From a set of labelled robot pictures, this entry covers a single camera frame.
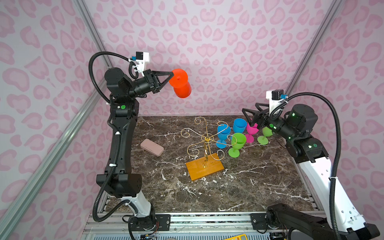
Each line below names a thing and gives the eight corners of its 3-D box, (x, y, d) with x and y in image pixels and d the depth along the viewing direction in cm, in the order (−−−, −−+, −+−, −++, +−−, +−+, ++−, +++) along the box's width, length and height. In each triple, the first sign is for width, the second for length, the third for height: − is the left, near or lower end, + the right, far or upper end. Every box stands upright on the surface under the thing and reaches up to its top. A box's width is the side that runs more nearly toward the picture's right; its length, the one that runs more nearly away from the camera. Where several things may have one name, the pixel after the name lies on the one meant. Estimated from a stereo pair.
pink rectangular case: (140, 147, 104) (139, 145, 102) (147, 139, 108) (146, 137, 106) (158, 157, 99) (157, 155, 97) (165, 149, 103) (164, 147, 101)
